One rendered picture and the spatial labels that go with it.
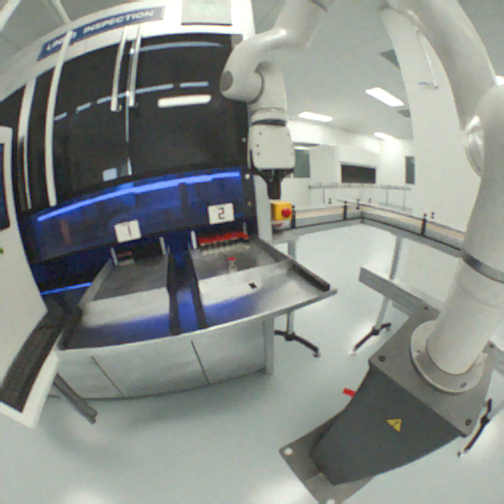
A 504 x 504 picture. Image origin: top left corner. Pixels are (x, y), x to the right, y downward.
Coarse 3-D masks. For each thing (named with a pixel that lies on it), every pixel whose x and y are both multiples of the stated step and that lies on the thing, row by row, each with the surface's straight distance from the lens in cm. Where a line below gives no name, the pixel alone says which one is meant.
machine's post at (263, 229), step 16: (240, 0) 121; (240, 16) 110; (256, 176) 75; (256, 192) 75; (256, 208) 76; (256, 224) 78; (272, 320) 102; (272, 336) 109; (272, 352) 120; (272, 368) 133
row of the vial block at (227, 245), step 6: (246, 234) 76; (216, 240) 72; (222, 240) 73; (228, 240) 73; (234, 240) 74; (240, 240) 75; (204, 246) 72; (210, 246) 72; (216, 246) 73; (222, 246) 73; (228, 246) 74; (234, 246) 74; (240, 246) 75; (204, 252) 73; (210, 252) 73; (216, 252) 73
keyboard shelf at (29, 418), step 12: (48, 360) 69; (60, 360) 67; (48, 372) 65; (36, 384) 65; (48, 384) 63; (36, 396) 62; (0, 408) 74; (24, 408) 64; (36, 408) 61; (24, 420) 62; (36, 420) 60
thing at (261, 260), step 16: (256, 240) 78; (192, 256) 65; (208, 256) 71; (224, 256) 69; (240, 256) 68; (256, 256) 67; (272, 256) 66; (288, 256) 57; (208, 272) 60; (224, 272) 58; (240, 272) 50; (256, 272) 52; (272, 272) 54; (208, 288) 50
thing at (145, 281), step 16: (160, 256) 82; (112, 272) 81; (128, 272) 75; (144, 272) 71; (160, 272) 67; (96, 288) 70; (112, 288) 67; (128, 288) 63; (144, 288) 60; (160, 288) 50; (80, 304) 59; (96, 304) 56; (112, 304) 55; (128, 304) 53
